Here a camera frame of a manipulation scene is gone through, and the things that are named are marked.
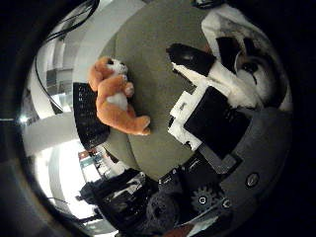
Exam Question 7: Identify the olive green table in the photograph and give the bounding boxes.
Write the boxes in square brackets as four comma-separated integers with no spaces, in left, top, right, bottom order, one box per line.
[98,0,213,181]

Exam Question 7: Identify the black frame cart with teal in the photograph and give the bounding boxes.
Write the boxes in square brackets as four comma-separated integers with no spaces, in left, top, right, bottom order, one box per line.
[75,167,159,233]

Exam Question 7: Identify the orange plush dog toy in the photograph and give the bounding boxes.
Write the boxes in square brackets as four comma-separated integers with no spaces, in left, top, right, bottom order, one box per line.
[87,55,152,136]

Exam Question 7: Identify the black mesh basket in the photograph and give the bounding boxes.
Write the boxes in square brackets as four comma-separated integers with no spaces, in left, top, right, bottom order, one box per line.
[72,82,112,151]

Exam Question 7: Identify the black hanging cables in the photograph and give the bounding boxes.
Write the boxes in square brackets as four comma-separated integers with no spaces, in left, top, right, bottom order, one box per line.
[34,0,101,114]

